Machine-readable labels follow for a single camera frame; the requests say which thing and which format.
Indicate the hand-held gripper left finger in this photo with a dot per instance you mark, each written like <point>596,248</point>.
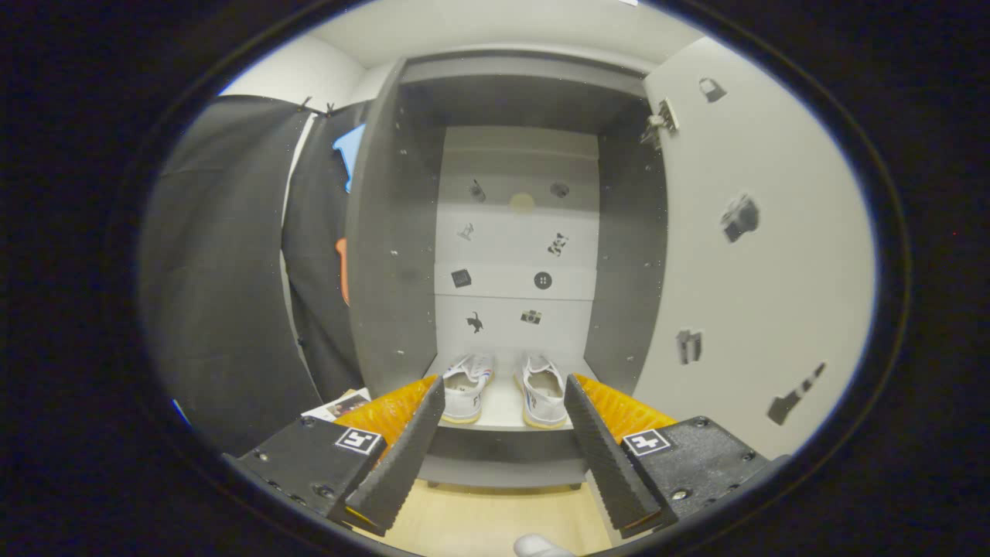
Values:
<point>406,449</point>

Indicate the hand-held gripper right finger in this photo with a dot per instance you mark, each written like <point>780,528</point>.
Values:
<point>603,452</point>

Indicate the white shoe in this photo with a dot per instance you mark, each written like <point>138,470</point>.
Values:
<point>543,394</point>
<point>466,391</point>

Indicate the grey shoe cabinet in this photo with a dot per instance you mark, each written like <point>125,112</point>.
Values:
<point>394,271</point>

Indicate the metal door hinge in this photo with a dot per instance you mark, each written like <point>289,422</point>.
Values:
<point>662,122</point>

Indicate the white book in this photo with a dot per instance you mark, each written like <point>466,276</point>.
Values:
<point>336,406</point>

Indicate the white rounded object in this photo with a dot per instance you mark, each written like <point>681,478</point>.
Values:
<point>541,547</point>

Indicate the black backdrop cloth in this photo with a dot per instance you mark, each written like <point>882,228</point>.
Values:
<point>224,271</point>

